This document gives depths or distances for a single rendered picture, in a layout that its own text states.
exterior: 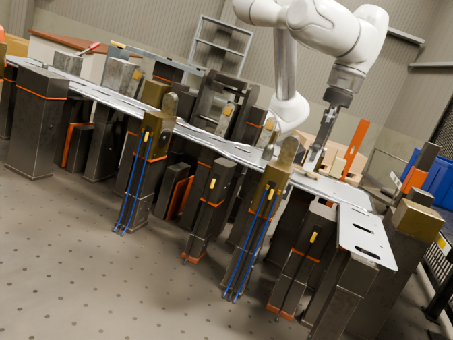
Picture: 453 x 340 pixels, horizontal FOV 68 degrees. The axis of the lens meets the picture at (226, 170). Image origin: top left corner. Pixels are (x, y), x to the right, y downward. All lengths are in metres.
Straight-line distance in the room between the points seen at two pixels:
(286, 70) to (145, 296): 1.15
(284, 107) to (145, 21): 6.01
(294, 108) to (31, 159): 1.15
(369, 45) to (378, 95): 6.98
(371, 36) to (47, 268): 0.91
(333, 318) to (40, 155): 0.94
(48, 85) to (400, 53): 7.43
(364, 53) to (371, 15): 0.09
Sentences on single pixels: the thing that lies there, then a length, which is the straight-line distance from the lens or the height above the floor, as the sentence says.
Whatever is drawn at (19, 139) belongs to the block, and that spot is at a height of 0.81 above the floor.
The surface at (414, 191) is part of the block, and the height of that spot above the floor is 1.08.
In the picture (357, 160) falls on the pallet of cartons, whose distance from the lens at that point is 6.65.
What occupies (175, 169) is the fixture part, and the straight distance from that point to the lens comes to 1.05.
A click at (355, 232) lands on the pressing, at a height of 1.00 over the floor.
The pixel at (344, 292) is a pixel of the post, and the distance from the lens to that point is 0.66.
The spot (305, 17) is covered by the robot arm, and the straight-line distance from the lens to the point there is 0.80.
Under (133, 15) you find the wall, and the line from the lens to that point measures 7.55.
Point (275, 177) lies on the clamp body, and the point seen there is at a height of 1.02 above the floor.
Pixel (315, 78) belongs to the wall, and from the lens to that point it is 7.45.
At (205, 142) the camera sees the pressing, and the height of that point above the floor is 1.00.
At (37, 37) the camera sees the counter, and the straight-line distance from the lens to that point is 5.09.
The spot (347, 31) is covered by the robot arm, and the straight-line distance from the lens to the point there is 0.86.
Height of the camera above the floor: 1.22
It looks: 16 degrees down
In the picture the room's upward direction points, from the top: 19 degrees clockwise
